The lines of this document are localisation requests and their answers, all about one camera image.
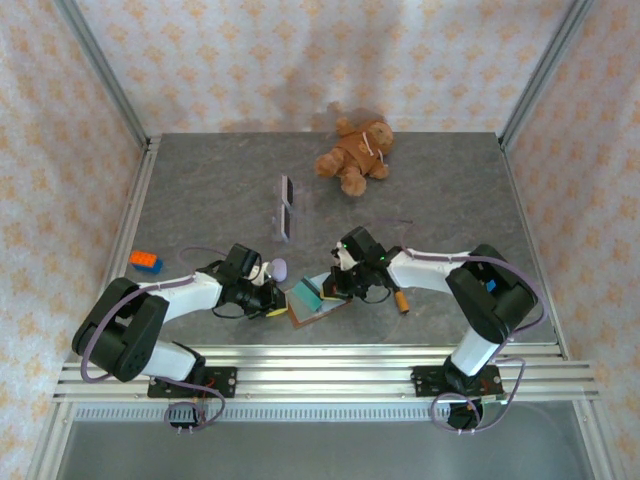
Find brown leather card holder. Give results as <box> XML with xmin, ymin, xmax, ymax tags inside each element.
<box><xmin>284</xmin><ymin>272</ymin><xmax>354</xmax><ymax>331</ymax></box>

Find teal plastic card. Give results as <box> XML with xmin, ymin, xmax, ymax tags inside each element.
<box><xmin>291</xmin><ymin>276</ymin><xmax>324</xmax><ymax>312</ymax></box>

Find brown teddy bear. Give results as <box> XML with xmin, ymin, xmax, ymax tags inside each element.
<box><xmin>313</xmin><ymin>115</ymin><xmax>396</xmax><ymax>197</ymax></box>

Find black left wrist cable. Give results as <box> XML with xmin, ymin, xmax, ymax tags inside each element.
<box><xmin>212</xmin><ymin>303</ymin><xmax>252</xmax><ymax>321</ymax></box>

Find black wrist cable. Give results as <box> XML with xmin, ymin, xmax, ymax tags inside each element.
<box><xmin>359</xmin><ymin>278</ymin><xmax>395</xmax><ymax>305</ymax></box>
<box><xmin>212</xmin><ymin>303</ymin><xmax>252</xmax><ymax>321</ymax></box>

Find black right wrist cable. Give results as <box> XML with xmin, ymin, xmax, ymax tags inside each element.
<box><xmin>359</xmin><ymin>278</ymin><xmax>395</xmax><ymax>305</ymax></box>

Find orange handled screwdriver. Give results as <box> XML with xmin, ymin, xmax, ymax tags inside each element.
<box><xmin>389</xmin><ymin>284</ymin><xmax>410</xmax><ymax>316</ymax></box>

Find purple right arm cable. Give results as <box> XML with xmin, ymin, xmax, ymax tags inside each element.
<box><xmin>357</xmin><ymin>218</ymin><xmax>551</xmax><ymax>434</ymax></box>

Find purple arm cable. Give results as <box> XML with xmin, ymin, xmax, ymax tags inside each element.
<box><xmin>79</xmin><ymin>246</ymin><xmax>236</xmax><ymax>432</ymax></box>
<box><xmin>357</xmin><ymin>218</ymin><xmax>551</xmax><ymax>434</ymax></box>

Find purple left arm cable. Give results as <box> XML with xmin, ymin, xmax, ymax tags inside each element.
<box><xmin>79</xmin><ymin>246</ymin><xmax>236</xmax><ymax>432</ymax></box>

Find aluminium mounting rail beam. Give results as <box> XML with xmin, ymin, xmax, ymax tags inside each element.
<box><xmin>52</xmin><ymin>343</ymin><xmax>601</xmax><ymax>402</ymax></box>

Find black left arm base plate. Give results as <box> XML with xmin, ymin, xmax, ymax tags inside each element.
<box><xmin>147</xmin><ymin>366</ymin><xmax>238</xmax><ymax>400</ymax></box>

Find grey slotted cable duct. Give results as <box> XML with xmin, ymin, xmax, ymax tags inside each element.
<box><xmin>74</xmin><ymin>403</ymin><xmax>451</xmax><ymax>422</ymax></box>

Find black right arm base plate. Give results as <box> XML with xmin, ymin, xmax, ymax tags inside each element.
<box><xmin>412</xmin><ymin>364</ymin><xmax>503</xmax><ymax>399</ymax></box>

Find aluminium side rail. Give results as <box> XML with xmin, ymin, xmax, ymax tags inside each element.
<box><xmin>82</xmin><ymin>135</ymin><xmax>162</xmax><ymax>362</ymax></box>
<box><xmin>498</xmin><ymin>134</ymin><xmax>571</xmax><ymax>361</ymax></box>

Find aluminium frame leg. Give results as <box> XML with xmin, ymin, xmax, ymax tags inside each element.
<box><xmin>572</xmin><ymin>399</ymin><xmax>621</xmax><ymax>480</ymax></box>
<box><xmin>24</xmin><ymin>402</ymin><xmax>76</xmax><ymax>480</ymax></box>

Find aluminium frame post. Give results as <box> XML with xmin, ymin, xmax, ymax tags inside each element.
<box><xmin>498</xmin><ymin>0</ymin><xmax>596</xmax><ymax>151</ymax></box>
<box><xmin>53</xmin><ymin>0</ymin><xmax>151</xmax><ymax>149</ymax></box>

